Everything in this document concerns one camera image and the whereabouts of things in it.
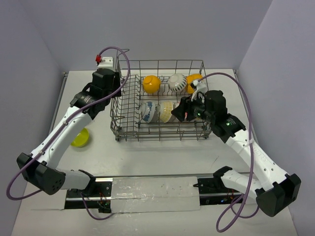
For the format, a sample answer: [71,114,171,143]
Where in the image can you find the clear plastic tape sheet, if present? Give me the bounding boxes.
[111,177,200,213]

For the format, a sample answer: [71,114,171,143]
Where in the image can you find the red patterned white bowl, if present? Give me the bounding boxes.
[173,102,180,109]

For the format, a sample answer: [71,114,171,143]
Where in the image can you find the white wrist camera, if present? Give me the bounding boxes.
[190,79,208,101]
[97,57,115,71]

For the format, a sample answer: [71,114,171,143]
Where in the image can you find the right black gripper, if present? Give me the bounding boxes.
[171,91,215,123]

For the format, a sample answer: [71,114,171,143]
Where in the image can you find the pale yellow flower bowl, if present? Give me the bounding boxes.
[156,101,175,123]

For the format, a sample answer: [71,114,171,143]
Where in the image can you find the lime green plastic bowl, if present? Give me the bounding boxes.
[71,128,90,148]

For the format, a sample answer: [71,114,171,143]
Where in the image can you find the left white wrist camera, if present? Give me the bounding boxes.
[97,57,115,71]

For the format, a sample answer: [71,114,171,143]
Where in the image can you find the large orange plastic bowl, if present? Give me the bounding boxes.
[186,74,203,94]

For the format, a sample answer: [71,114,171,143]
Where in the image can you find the blue floral ceramic bowl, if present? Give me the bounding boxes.
[140,101,156,123]

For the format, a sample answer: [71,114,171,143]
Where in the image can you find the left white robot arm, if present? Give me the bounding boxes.
[17,68,121,196]

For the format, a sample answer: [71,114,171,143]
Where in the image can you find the grey wire dish rack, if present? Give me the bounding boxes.
[110,52,211,141]

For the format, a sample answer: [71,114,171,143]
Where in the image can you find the white striped ceramic bowl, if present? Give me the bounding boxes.
[168,73,187,92]

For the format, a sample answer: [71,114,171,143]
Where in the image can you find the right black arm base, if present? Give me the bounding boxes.
[193,176,241,206]

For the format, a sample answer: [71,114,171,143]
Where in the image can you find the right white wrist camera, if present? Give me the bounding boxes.
[190,79,208,101]

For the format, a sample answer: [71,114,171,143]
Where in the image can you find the small orange plastic bowl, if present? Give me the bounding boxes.
[142,75,161,94]

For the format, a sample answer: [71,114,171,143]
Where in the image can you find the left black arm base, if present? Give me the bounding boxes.
[64,177,113,214]

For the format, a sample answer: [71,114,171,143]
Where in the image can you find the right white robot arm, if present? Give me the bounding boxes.
[171,90,301,217]

